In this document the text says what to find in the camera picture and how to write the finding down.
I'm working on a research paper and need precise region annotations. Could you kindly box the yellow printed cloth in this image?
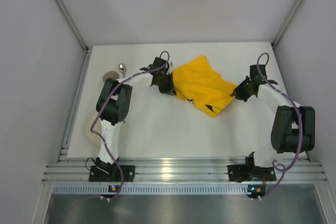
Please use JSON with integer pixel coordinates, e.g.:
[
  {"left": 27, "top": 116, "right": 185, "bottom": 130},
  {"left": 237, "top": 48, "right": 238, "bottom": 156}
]
[{"left": 172, "top": 56, "right": 237, "bottom": 118}]

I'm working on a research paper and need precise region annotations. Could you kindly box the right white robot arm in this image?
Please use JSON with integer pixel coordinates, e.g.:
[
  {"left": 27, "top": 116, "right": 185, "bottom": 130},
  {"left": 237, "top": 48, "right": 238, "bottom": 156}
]
[{"left": 228, "top": 65, "right": 316, "bottom": 182}]

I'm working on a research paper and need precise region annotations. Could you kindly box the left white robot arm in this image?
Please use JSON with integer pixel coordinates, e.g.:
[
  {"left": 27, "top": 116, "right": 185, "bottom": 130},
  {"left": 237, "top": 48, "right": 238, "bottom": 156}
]
[{"left": 90, "top": 56, "right": 176, "bottom": 175}]

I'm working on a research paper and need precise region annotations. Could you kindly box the cream paper cup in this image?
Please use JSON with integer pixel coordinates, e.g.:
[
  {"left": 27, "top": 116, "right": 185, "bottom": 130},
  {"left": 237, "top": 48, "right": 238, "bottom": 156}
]
[{"left": 102, "top": 70, "right": 120, "bottom": 82}]

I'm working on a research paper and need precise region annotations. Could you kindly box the cream upturned bowl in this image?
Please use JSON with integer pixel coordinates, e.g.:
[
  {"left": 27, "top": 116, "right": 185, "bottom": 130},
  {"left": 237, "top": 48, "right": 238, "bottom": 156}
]
[{"left": 83, "top": 112, "right": 101, "bottom": 148}]

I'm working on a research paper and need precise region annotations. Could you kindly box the metal spoon green handle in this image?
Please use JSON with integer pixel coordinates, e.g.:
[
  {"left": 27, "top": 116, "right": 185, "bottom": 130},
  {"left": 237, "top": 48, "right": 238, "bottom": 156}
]
[{"left": 119, "top": 63, "right": 127, "bottom": 77}]

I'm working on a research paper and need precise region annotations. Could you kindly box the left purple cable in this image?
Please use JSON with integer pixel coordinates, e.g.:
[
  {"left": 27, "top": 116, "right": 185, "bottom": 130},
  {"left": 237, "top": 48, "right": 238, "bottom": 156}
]
[{"left": 90, "top": 50, "right": 174, "bottom": 201}]

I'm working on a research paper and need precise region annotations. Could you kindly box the left aluminium corner post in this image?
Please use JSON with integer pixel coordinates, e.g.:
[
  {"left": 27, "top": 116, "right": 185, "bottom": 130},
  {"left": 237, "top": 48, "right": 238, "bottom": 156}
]
[{"left": 36, "top": 0, "right": 89, "bottom": 51}]

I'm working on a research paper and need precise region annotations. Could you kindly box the aluminium corner post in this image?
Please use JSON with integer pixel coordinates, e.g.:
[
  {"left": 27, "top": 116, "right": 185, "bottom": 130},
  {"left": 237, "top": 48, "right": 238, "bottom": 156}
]
[
  {"left": 271, "top": 0, "right": 320, "bottom": 48},
  {"left": 36, "top": 0, "right": 89, "bottom": 51}
]

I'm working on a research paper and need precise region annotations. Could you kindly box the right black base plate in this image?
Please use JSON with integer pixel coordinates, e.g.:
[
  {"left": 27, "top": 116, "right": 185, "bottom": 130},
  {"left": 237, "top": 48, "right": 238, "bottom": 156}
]
[{"left": 227, "top": 165, "right": 276, "bottom": 183}]

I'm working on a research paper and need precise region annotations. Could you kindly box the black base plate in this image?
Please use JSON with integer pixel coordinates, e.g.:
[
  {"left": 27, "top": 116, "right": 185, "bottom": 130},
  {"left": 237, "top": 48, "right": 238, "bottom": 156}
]
[
  {"left": 227, "top": 165, "right": 276, "bottom": 183},
  {"left": 88, "top": 165, "right": 135, "bottom": 182}
]

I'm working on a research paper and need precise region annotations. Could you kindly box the aluminium mounting rail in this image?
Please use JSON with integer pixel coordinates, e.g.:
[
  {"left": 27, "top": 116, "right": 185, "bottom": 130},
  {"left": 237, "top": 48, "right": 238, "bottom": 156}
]
[{"left": 42, "top": 158, "right": 328, "bottom": 184}]

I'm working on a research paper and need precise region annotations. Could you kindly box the slotted cable duct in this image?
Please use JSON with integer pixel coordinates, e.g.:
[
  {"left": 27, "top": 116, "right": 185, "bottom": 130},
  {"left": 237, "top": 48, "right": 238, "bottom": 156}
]
[{"left": 52, "top": 183, "right": 264, "bottom": 195}]

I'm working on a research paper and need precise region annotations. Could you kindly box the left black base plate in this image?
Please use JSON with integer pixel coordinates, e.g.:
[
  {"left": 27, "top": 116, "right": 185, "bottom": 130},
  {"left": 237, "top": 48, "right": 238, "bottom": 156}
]
[{"left": 88, "top": 165, "right": 135, "bottom": 182}]

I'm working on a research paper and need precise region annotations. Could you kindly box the right aluminium corner post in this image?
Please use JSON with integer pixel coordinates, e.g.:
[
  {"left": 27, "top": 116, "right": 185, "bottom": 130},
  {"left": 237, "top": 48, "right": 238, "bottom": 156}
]
[{"left": 271, "top": 0, "right": 320, "bottom": 48}]

